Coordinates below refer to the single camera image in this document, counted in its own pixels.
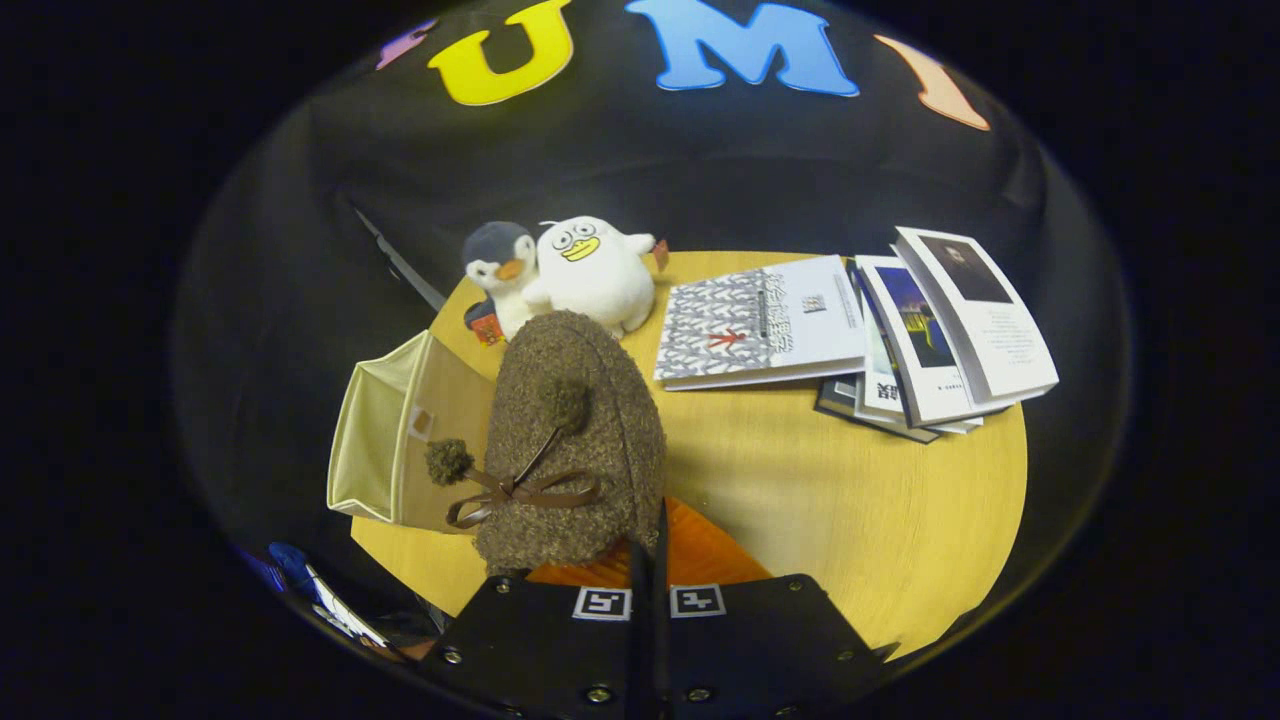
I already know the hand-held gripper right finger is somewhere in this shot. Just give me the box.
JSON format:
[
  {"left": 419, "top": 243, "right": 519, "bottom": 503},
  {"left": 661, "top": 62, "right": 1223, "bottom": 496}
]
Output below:
[{"left": 655, "top": 498, "right": 891, "bottom": 720}]

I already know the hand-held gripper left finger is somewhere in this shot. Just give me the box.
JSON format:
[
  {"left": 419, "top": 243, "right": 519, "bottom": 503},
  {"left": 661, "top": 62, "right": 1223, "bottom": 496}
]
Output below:
[{"left": 418, "top": 542, "right": 649, "bottom": 720}]

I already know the brown woolly shoe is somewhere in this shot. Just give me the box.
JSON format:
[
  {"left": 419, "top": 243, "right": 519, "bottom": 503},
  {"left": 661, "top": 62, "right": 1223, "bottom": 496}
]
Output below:
[{"left": 425, "top": 310, "right": 668, "bottom": 579}]

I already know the cream fabric storage box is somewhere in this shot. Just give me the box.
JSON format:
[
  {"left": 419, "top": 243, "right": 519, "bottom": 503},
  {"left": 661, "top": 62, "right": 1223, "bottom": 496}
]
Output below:
[{"left": 327, "top": 330, "right": 501, "bottom": 534}]

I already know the dark cover book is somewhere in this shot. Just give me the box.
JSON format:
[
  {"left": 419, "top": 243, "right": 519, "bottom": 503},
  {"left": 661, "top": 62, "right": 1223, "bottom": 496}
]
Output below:
[{"left": 815, "top": 375, "right": 941, "bottom": 444}]

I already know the blue cloth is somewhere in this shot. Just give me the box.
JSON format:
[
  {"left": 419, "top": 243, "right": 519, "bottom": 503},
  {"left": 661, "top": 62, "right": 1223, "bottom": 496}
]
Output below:
[{"left": 268, "top": 542, "right": 313, "bottom": 593}]

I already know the white book with black lettering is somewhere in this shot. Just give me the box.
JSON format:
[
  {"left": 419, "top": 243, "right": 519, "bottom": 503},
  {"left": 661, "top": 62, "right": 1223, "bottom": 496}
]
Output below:
[{"left": 850, "top": 262, "right": 986, "bottom": 436}]

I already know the grey patterned book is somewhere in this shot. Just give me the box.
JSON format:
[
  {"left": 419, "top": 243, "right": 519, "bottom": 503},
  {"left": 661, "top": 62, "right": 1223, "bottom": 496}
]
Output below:
[{"left": 653, "top": 255, "right": 868, "bottom": 391}]

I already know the white duck plush toy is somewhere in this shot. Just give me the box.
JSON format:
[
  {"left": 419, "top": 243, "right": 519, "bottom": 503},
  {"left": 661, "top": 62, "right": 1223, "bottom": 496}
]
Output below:
[{"left": 520, "top": 215, "right": 669, "bottom": 341}]

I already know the grey penguin plush toy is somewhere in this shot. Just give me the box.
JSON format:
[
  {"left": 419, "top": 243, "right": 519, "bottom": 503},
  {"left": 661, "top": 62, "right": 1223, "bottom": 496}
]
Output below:
[{"left": 462, "top": 222, "right": 541, "bottom": 346}]

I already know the white book with dark portrait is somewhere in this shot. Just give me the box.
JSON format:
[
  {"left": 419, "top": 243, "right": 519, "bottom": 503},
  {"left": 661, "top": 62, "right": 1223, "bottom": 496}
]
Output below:
[{"left": 893, "top": 226, "right": 1061, "bottom": 406}]

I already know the black backdrop cloth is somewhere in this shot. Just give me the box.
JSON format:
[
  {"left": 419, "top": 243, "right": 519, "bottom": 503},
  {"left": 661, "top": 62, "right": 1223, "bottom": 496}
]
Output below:
[{"left": 170, "top": 0, "right": 1136, "bottom": 601}]

